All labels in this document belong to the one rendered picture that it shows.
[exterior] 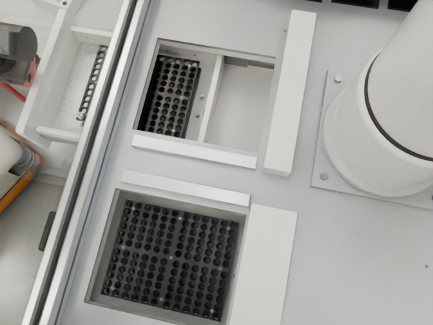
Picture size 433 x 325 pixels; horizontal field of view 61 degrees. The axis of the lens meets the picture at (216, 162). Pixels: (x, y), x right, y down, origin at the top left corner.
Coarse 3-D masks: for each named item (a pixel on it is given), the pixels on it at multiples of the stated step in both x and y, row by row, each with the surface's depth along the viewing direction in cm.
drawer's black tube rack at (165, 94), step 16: (160, 64) 81; (176, 64) 78; (160, 80) 77; (176, 80) 77; (192, 80) 77; (160, 96) 77; (176, 96) 76; (192, 96) 79; (144, 112) 75; (160, 112) 75; (176, 112) 75; (144, 128) 78; (160, 128) 74; (176, 128) 75
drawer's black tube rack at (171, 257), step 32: (160, 224) 70; (192, 224) 72; (224, 224) 72; (128, 256) 68; (160, 256) 68; (192, 256) 68; (224, 256) 67; (128, 288) 69; (160, 288) 66; (192, 288) 66; (224, 288) 66
